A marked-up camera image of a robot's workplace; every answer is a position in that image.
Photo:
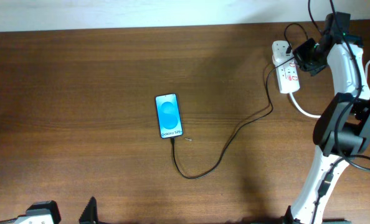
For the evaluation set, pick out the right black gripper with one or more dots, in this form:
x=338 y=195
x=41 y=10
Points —
x=298 y=55

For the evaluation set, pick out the blue Samsung Galaxy smartphone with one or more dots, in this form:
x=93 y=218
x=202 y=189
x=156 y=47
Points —
x=169 y=118

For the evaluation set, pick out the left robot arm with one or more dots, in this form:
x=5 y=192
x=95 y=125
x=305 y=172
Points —
x=47 y=212

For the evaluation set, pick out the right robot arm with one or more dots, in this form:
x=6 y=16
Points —
x=342 y=132

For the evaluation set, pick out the white USB charger adapter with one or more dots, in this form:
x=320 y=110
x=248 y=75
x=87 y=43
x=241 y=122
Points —
x=280 y=56

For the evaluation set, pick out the white power strip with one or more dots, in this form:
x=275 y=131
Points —
x=286 y=73

